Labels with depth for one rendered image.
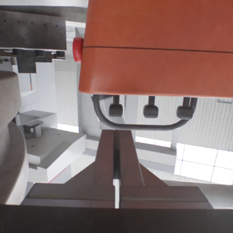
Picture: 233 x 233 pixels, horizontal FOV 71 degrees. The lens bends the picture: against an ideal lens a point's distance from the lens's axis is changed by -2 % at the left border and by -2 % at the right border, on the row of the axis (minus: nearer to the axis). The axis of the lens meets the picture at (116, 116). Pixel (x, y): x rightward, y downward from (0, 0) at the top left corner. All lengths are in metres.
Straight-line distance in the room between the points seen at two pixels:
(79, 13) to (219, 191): 1.39
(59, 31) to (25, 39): 0.22
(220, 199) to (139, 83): 0.79
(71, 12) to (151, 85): 1.28
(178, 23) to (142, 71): 0.06
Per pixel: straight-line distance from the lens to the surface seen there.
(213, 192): 0.90
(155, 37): 0.19
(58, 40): 1.30
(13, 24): 1.32
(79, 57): 0.24
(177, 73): 0.19
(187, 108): 0.28
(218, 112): 14.12
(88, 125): 3.78
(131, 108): 3.30
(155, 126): 0.33
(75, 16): 1.44
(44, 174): 3.01
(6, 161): 1.59
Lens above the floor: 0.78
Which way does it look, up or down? 16 degrees up
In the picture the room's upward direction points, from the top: 178 degrees counter-clockwise
